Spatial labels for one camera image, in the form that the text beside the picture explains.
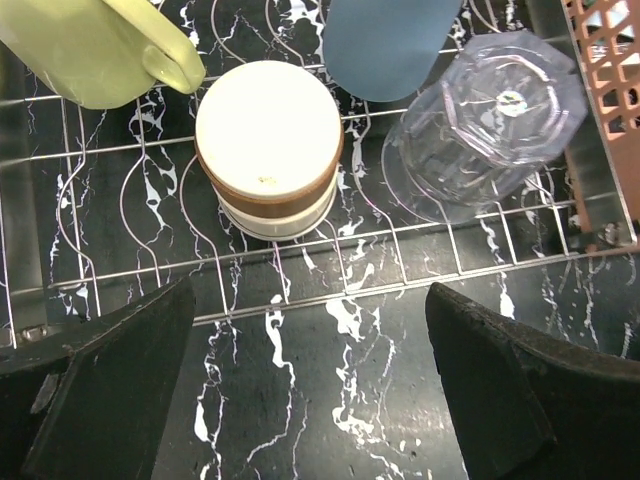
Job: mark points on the blue plastic cup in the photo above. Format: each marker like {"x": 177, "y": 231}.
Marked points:
{"x": 384, "y": 50}

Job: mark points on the clear faceted glass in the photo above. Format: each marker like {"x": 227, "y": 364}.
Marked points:
{"x": 508, "y": 104}

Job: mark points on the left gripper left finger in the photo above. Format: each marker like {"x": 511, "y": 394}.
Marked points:
{"x": 91, "y": 402}

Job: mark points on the light green mug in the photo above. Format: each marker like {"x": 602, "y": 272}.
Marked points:
{"x": 100, "y": 54}

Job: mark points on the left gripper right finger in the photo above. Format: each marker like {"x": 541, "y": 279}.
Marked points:
{"x": 525, "y": 405}

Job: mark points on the steel two-tier dish rack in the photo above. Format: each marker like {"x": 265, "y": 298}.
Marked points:
{"x": 98, "y": 207}

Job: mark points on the peach plastic desk organizer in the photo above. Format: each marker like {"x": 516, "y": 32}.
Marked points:
{"x": 606, "y": 34}

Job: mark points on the cream and brown tumbler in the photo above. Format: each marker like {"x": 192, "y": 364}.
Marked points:
{"x": 269, "y": 136}

